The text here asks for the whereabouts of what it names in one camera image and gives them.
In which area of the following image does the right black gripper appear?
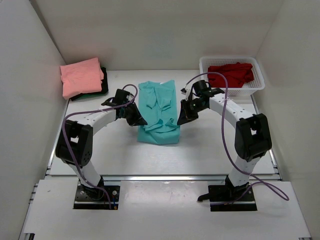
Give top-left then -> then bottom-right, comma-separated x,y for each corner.
177,99 -> 207,126

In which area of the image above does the teal t shirt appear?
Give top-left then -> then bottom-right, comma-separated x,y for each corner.
137,79 -> 180,145

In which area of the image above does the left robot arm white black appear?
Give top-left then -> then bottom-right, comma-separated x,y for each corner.
55,88 -> 147,202

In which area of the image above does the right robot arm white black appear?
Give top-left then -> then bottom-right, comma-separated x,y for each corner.
177,80 -> 272,200

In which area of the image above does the green folded t shirt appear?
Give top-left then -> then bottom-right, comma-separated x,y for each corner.
75,93 -> 104,99

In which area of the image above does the black folded t shirt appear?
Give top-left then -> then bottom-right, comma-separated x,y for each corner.
70,67 -> 109,101

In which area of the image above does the red t shirt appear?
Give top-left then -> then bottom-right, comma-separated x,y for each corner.
207,62 -> 254,88

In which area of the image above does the pink folded t shirt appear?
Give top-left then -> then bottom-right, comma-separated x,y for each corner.
60,57 -> 104,100

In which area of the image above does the white plastic basket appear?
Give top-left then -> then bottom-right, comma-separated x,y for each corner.
199,55 -> 265,97

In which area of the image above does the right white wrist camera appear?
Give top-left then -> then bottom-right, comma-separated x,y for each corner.
180,87 -> 193,101

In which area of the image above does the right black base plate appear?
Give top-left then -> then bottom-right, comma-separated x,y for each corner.
197,180 -> 258,212

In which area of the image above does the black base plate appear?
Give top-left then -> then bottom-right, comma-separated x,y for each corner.
73,182 -> 121,211
197,180 -> 258,212

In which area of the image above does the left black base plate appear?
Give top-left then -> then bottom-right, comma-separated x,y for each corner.
73,182 -> 121,211

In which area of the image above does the aluminium rail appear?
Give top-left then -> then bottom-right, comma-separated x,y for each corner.
44,174 -> 281,182

